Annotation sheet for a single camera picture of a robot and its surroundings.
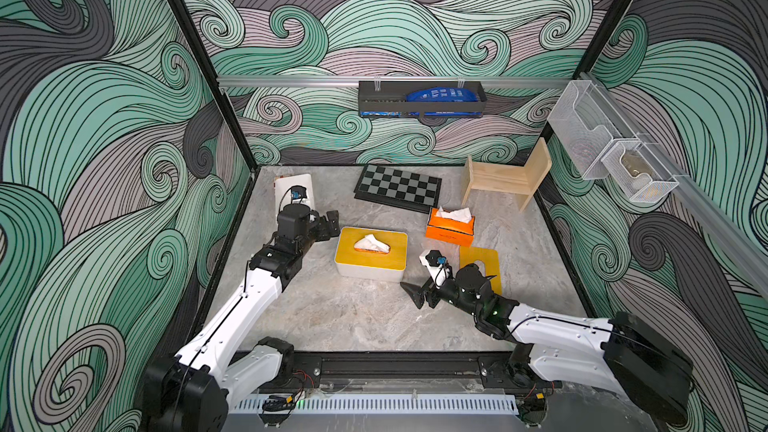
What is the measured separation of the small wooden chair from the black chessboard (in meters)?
0.14

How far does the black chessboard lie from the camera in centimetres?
109

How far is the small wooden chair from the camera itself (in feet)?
3.18
